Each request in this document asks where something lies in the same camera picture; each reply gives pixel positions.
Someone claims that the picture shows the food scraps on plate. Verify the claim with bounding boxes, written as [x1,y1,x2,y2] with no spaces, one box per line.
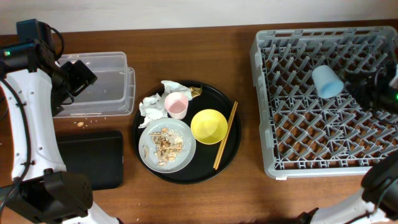
[149,128,183,166]

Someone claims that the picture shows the wooden chopstick outer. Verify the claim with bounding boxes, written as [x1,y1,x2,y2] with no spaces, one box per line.
[213,101,238,170]

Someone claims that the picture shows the light blue cup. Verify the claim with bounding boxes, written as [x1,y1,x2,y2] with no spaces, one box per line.
[312,65,344,98]

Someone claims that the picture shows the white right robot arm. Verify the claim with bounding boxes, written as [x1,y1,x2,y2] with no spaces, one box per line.
[293,59,397,223]

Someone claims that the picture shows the pink cup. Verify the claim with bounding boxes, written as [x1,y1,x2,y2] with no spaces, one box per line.
[164,92,188,119]

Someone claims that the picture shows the crumpled white napkin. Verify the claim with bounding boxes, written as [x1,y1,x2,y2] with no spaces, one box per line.
[139,80,192,128]

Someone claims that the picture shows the black rectangular bin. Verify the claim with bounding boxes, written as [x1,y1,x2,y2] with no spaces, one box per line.
[57,131,124,190]

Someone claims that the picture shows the grey dishwasher rack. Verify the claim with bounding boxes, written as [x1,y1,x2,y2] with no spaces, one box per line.
[250,26,397,180]

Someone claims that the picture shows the yellow bowl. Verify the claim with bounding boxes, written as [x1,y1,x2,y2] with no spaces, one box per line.
[190,109,228,145]

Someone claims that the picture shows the round black tray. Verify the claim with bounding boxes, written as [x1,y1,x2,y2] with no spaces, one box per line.
[144,81,242,184]

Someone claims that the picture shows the grey plate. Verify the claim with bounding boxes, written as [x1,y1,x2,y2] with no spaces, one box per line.
[138,118,196,174]

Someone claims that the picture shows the gold foil wrapper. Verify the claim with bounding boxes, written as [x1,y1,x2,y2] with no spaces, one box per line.
[190,86,203,98]

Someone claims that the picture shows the clear plastic bin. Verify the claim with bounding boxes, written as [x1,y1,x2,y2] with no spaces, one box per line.
[56,52,136,118]

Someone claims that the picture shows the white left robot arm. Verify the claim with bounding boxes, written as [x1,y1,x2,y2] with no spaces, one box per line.
[1,19,119,223]

